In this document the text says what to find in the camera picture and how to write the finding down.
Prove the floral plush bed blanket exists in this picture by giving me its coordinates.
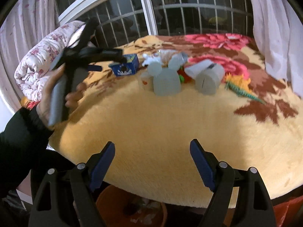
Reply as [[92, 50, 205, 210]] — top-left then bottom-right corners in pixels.
[[49, 35, 302, 208]]

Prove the pink left curtain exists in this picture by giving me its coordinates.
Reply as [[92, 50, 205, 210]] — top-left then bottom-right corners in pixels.
[[1, 0, 58, 112]]

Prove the window with white frame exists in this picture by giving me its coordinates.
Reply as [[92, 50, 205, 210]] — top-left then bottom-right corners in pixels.
[[56, 0, 253, 48]]

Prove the red plastic bag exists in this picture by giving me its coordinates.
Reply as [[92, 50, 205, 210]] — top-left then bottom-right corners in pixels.
[[272, 196, 303, 227]]

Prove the person's left hand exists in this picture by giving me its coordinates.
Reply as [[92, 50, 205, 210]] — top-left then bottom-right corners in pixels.
[[37, 64, 87, 130]]

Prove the grey cylindrical canister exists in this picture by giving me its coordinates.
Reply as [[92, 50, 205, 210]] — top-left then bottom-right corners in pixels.
[[195, 63, 225, 95]]

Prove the blue snack box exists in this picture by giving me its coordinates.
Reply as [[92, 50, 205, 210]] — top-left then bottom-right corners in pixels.
[[109, 54, 139, 77]]

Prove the light blue mouse-ear container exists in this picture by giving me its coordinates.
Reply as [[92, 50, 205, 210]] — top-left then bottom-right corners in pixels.
[[147, 61, 182, 96]]

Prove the clear crumpled plastic bottle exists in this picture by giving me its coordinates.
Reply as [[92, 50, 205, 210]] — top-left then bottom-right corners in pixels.
[[142, 49, 188, 67]]

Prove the folded pink floral quilt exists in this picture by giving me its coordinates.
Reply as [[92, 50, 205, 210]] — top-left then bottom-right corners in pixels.
[[14, 21, 84, 101]]

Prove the white right curtain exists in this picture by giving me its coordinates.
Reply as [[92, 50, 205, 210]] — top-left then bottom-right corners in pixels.
[[251, 0, 302, 97]]

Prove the black sleeved left forearm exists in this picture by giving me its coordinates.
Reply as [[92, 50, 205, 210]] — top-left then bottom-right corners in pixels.
[[1, 108, 53, 198]]

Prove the orange trash bin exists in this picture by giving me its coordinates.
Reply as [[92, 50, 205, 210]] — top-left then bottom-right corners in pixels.
[[96, 186, 167, 227]]

